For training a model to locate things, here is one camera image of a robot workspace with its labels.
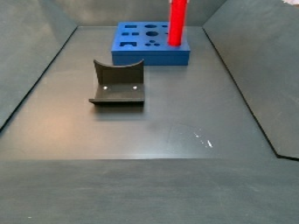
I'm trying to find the red hexagon peg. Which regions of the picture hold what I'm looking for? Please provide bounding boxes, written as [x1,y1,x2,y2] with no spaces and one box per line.
[169,0,189,46]

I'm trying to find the blue shape sorter block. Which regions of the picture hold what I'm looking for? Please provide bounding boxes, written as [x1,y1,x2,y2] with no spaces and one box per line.
[111,21,191,66]

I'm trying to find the black curved holder bracket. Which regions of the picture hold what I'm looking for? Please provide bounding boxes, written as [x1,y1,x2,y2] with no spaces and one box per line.
[88,60,146,105]

